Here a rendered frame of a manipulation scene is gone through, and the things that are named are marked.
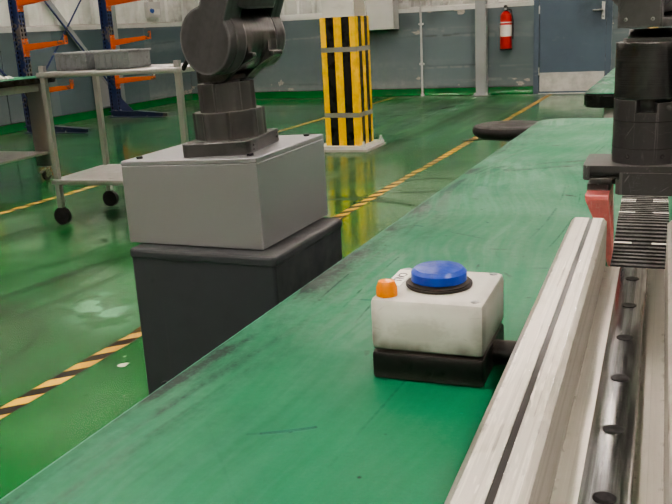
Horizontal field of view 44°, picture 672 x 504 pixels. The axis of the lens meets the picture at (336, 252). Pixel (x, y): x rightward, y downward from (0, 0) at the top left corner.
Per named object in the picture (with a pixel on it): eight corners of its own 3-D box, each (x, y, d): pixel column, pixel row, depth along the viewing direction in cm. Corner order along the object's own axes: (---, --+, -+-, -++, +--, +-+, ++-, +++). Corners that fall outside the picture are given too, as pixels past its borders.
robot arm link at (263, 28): (229, 91, 105) (199, 96, 101) (219, 7, 102) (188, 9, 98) (286, 89, 100) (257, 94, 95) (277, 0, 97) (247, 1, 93)
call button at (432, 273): (419, 282, 63) (419, 257, 62) (472, 285, 61) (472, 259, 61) (404, 299, 59) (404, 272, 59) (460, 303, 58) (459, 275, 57)
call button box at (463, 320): (404, 338, 67) (401, 262, 65) (526, 348, 63) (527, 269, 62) (372, 377, 59) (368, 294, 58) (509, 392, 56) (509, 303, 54)
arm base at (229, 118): (217, 143, 109) (179, 158, 98) (210, 80, 107) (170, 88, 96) (282, 139, 107) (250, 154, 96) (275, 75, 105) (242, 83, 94)
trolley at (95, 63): (54, 224, 483) (28, 46, 457) (107, 204, 534) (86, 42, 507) (214, 229, 451) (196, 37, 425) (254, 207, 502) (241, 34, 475)
